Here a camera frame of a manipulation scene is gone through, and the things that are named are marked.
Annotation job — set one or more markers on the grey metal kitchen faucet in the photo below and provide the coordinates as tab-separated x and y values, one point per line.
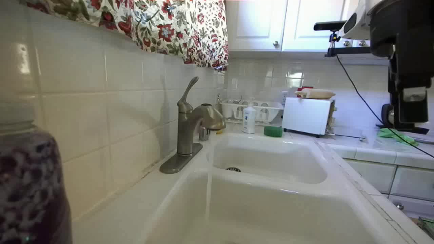
189	117

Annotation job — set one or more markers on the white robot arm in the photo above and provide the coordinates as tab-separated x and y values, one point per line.
402	31

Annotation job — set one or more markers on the white plastic bottle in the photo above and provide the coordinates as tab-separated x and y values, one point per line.
249	119

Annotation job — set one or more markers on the sink drain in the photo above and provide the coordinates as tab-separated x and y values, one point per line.
234	168

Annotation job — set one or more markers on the green sponge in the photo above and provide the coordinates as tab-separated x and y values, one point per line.
273	130

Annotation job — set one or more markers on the white double basin sink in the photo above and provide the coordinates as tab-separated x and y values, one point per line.
288	192

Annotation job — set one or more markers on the floral red curtain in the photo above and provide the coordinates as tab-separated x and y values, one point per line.
194	29

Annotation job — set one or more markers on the white toaster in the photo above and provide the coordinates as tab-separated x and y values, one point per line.
310	111

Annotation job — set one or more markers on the white upper cabinets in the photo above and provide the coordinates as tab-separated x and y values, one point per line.
282	24

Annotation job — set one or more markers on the green cloth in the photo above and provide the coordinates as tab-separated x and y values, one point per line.
395	134

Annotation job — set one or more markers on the purple soap bottle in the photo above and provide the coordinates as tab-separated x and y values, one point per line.
34	206

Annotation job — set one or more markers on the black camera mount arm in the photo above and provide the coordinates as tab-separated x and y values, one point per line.
334	37

